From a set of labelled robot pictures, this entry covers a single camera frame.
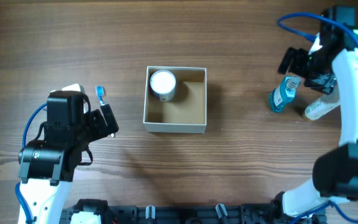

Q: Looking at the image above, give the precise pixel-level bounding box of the blue white toothbrush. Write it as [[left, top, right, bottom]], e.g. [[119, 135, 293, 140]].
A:
[[95, 86, 105, 106]]

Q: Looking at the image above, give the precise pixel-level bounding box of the white lotion tube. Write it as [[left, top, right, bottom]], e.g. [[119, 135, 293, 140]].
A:
[[303, 93, 340, 121]]

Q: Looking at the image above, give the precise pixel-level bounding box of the teal mouthwash bottle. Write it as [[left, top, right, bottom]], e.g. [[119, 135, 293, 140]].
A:
[[269, 76, 301, 113]]

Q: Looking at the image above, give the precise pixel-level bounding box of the clear cotton bud jar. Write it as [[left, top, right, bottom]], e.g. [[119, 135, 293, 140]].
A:
[[149, 70, 177, 101]]

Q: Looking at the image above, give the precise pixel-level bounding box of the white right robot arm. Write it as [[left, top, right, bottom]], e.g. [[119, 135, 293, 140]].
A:
[[267, 6, 358, 223]]

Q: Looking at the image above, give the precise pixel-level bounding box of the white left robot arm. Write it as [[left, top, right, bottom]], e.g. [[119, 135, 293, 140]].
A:
[[15, 90, 119, 223]]

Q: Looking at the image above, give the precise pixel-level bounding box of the white cardboard box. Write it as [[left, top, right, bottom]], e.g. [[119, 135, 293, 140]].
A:
[[143, 65, 208, 134]]

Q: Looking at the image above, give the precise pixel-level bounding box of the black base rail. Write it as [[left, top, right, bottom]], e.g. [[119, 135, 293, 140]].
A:
[[58, 199, 327, 224]]

